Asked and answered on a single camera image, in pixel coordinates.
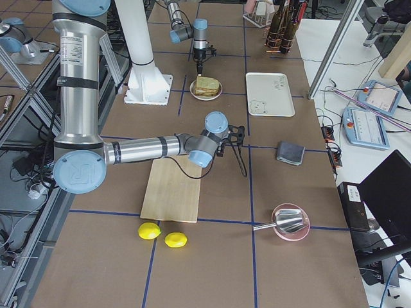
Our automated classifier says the dark wine bottle front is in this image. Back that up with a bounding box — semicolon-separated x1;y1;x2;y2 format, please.
279;1;306;54

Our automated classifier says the teach pendant far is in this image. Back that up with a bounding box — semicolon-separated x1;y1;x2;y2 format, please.
358;80;402;116

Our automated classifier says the yellow lemon far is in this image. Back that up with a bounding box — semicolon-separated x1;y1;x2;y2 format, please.
164;232;188;248

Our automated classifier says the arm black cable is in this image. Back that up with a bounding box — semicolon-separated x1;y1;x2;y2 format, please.
170;141;248;180

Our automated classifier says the water bottle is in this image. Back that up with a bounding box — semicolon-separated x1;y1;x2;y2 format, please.
363;14;389;47

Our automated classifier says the wooden cutting board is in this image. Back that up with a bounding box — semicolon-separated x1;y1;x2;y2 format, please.
140;155;202;223

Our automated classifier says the metal scoop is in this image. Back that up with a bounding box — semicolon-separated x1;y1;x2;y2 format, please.
252;209;308;234

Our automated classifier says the white pillar mount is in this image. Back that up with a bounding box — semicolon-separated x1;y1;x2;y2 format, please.
115;0;173;105

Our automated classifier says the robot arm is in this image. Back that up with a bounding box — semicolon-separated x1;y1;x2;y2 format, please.
52;1;245;194
157;1;216;76

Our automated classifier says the dark wine bottle middle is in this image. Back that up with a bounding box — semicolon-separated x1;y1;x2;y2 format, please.
266;0;289;51

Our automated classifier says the pink bowl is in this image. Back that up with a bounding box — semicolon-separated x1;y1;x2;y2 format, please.
272;203;311;241

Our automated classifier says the clear rod with stand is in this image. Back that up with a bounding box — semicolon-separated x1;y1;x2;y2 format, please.
331;88;411;133

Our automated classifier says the yellow lemon near board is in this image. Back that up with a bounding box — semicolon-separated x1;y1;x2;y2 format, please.
137;222;161;240

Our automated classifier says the aluminium frame post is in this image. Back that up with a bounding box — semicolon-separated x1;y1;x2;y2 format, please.
308;0;364;99

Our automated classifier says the teach pendant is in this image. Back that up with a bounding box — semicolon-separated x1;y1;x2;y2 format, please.
358;80;402;116
342;107;390;150

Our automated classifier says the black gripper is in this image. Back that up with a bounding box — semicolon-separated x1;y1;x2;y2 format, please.
192;45;216;76
216;125;245;157

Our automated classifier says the teach pendant near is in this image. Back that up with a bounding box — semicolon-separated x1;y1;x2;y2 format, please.
342;107;390;150

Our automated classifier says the grey folded cloth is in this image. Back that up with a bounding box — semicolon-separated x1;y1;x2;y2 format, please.
276;141;306;166

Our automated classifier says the white plate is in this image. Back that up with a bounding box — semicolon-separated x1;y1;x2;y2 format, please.
189;80;223;101

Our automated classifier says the white serving tray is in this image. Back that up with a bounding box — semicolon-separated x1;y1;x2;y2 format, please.
245;73;295;117

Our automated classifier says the dark wine bottle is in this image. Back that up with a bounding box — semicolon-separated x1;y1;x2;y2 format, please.
279;1;306;54
266;0;289;51

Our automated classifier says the bread slice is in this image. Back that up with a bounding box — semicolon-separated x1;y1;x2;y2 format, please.
194;87;221;98
195;76;219;89

